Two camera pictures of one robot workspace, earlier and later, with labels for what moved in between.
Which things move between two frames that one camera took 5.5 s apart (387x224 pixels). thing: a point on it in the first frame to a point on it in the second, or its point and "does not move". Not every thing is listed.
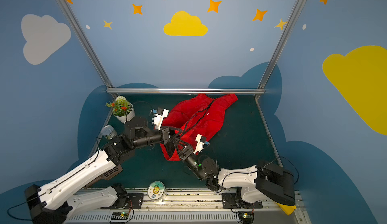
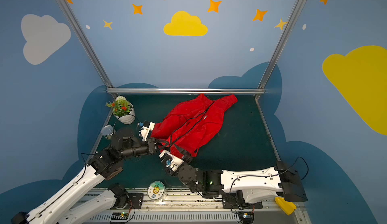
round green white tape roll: x=156 y=191 does not move
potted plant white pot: x=123 y=110 does not move
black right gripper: x=185 y=151 to x=184 y=158
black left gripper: x=166 y=135 to x=151 y=146
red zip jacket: x=202 y=115 does not move
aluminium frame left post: x=79 y=31 does not move
